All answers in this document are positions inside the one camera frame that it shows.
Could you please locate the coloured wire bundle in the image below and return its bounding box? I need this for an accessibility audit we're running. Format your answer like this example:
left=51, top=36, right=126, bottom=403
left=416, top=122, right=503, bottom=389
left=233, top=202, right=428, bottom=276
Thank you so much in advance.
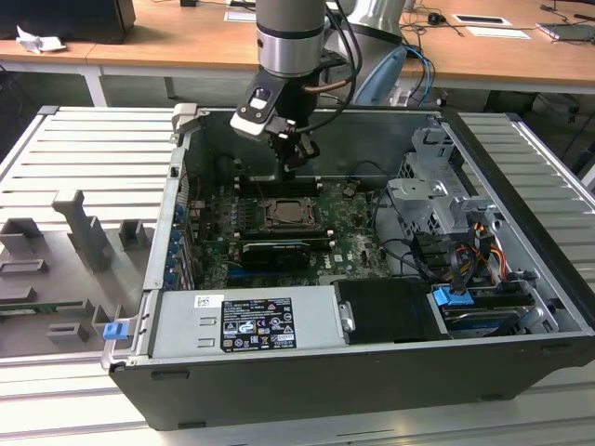
left=453, top=222, right=507, bottom=285

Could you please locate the black cable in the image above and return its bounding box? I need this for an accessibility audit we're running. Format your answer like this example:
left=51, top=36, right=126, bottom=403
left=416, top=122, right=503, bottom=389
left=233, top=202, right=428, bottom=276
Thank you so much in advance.
left=371, top=188, right=469, bottom=298

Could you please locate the metal socket cover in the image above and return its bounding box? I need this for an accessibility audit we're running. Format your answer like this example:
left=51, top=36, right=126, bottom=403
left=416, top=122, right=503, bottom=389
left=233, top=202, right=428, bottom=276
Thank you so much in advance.
left=263, top=197, right=322, bottom=230

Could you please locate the silver metal drive cage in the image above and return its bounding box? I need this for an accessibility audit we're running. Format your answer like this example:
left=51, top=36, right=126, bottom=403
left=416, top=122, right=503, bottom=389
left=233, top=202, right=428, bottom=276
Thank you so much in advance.
left=384, top=125, right=508, bottom=243

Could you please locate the silver square CPU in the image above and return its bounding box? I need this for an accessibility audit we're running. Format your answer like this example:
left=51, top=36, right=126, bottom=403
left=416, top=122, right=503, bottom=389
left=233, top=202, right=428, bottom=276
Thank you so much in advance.
left=273, top=203, right=306, bottom=222

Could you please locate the black box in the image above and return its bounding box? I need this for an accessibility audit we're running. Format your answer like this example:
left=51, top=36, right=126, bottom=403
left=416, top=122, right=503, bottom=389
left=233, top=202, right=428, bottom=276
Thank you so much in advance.
left=0, top=0, right=137, bottom=46

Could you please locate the blue cable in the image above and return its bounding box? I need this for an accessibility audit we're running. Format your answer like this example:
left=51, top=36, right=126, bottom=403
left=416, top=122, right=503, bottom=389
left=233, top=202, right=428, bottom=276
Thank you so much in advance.
left=402, top=44, right=437, bottom=108

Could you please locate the white plastic holder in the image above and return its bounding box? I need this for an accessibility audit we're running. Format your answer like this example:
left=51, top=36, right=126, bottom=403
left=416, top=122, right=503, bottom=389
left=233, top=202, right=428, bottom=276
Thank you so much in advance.
left=388, top=81, right=413, bottom=106

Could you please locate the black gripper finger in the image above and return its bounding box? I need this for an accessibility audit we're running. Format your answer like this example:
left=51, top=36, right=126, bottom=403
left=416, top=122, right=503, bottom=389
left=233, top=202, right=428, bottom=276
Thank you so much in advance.
left=290, top=134, right=323, bottom=172
left=273, top=134, right=299, bottom=183

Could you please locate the black graphics card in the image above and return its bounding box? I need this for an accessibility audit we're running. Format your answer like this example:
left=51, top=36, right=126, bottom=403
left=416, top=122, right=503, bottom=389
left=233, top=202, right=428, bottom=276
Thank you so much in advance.
left=239, top=237, right=313, bottom=274

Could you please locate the wooden desk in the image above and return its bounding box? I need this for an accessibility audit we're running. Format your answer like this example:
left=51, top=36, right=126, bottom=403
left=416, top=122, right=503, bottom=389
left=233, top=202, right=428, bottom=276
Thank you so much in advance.
left=0, top=0, right=595, bottom=109

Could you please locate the grey laptop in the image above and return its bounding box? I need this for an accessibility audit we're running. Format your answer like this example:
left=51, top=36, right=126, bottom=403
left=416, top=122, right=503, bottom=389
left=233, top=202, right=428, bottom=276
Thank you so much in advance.
left=536, top=20, right=595, bottom=46

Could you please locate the crumpled white paper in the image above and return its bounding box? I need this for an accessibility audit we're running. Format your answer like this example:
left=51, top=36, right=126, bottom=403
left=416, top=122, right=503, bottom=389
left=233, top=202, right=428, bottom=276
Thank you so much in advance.
left=15, top=25, right=67, bottom=56

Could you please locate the grey parts rack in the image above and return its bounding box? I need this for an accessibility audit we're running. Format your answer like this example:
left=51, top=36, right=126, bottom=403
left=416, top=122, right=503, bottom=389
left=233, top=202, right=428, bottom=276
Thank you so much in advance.
left=0, top=188, right=159, bottom=359

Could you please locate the black open PC case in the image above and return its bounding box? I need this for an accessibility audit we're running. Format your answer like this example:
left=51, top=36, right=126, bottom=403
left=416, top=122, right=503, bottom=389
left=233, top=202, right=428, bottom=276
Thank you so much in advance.
left=99, top=102, right=595, bottom=431

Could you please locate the green motherboard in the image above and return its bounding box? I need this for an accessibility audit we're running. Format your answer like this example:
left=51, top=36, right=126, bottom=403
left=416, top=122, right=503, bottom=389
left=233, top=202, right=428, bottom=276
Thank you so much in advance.
left=188, top=178, right=405, bottom=289

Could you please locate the black plastic shroud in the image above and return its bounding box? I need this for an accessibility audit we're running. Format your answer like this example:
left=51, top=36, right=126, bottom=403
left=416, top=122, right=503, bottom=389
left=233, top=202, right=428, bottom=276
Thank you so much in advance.
left=334, top=278, right=450, bottom=346

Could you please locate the black RAM slot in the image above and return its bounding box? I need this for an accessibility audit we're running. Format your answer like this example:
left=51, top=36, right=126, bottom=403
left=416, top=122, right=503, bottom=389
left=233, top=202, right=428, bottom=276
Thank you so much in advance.
left=241, top=235, right=337, bottom=247
left=235, top=182, right=322, bottom=195
left=235, top=172, right=323, bottom=185
left=239, top=226, right=332, bottom=238

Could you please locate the white wrist camera, black bracket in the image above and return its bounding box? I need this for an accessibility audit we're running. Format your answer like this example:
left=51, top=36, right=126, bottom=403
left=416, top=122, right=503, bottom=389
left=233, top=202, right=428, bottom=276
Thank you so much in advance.
left=230, top=76, right=293, bottom=138

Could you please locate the grey power supply unit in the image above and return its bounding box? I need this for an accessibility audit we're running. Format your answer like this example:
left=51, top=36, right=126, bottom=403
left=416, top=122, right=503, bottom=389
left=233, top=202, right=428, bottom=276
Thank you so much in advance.
left=148, top=283, right=354, bottom=360

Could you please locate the green RAM stick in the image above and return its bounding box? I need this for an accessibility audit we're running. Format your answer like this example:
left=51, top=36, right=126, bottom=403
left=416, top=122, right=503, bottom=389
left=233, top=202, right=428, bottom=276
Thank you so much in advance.
left=0, top=301, right=87, bottom=315

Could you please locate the CPU socket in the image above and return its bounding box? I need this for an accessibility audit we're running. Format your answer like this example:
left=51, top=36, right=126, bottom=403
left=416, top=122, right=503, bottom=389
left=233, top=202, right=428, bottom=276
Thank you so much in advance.
left=260, top=195, right=325, bottom=232

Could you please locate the white paper sheet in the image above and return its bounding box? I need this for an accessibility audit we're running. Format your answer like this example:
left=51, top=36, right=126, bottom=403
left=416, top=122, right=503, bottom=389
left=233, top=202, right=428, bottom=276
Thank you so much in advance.
left=466, top=26, right=534, bottom=41

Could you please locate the blue disk carrier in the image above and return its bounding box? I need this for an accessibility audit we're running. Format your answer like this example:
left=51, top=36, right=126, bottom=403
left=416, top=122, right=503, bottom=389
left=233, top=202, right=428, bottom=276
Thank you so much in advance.
left=430, top=283, right=536, bottom=339

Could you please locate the blue plastic latch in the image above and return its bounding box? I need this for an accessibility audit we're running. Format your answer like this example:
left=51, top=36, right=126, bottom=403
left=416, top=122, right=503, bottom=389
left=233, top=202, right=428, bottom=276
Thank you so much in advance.
left=101, top=321, right=129, bottom=343

